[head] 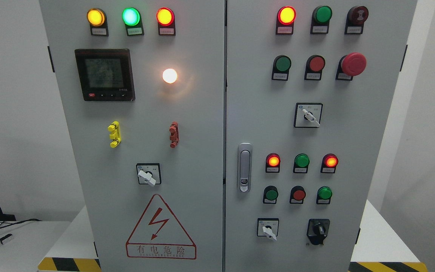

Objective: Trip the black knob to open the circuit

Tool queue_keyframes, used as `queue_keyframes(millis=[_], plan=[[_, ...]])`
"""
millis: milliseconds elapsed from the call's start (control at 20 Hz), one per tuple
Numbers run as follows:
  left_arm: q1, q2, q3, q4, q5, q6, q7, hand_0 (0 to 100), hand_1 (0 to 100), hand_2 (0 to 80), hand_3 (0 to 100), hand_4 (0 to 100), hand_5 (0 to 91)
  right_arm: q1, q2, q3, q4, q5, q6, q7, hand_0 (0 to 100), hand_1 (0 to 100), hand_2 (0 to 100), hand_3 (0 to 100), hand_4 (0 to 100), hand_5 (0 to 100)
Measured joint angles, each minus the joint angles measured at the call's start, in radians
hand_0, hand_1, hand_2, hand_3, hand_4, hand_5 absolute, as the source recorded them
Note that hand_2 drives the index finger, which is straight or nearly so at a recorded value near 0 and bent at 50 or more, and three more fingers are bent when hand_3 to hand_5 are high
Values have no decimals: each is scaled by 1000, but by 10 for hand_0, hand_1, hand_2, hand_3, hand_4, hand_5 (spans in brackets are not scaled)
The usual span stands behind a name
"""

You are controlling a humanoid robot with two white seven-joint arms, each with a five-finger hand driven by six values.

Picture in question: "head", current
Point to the red lit light top right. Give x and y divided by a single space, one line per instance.
285 20

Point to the white selector switch lower right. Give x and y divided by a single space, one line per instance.
268 227

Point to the red terminal connector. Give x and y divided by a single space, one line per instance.
174 134

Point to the grey left cabinet door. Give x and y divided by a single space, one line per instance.
192 172

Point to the small white black dongle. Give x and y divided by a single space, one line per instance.
5 239

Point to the green push button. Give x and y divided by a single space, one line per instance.
270 195
281 67
324 195

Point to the red push button upper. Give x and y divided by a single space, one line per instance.
314 67

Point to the green push button lower right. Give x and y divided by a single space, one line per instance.
324 195

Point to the silver door latch handle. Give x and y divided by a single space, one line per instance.
244 159

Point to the red lit indicator light left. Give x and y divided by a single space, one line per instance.
166 22

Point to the red high voltage warning sticker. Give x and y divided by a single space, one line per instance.
159 234

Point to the green push button upper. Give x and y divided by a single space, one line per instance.
281 67

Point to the red emergency stop button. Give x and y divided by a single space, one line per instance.
351 65

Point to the red push button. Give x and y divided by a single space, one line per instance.
297 195
314 67

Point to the white lit indicator lamp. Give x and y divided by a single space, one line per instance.
169 76

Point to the dark red buzzer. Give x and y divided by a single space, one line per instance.
356 18

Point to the red push button lower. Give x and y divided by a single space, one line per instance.
297 195

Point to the grey cabinet door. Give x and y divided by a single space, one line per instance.
192 172
261 111

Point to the green unlit light middle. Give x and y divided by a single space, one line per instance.
301 164

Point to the red light middle right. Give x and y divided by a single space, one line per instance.
329 163

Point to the green push button lower left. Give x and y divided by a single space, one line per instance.
270 195

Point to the white platform with hazard stripes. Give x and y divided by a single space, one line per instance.
378 249

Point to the green unlit light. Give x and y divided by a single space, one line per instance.
301 164
321 17

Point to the green unlit light top right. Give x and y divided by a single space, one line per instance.
321 17

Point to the yellow indicator light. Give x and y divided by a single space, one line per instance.
97 22

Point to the grey right cabinet door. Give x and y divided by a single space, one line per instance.
261 111

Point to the white selector switch upper right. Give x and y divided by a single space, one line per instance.
308 115

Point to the white selector switch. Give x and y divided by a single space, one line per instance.
268 227
308 115

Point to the green lit indicator light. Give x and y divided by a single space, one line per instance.
133 22

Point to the black digital power meter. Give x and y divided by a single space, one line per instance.
105 74

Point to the red lit light middle left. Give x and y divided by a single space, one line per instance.
272 164

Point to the yellow terminal connector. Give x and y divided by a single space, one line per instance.
115 135

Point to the black rotary knob switch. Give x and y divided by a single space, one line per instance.
317 231

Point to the white selector switch left door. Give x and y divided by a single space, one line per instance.
149 174

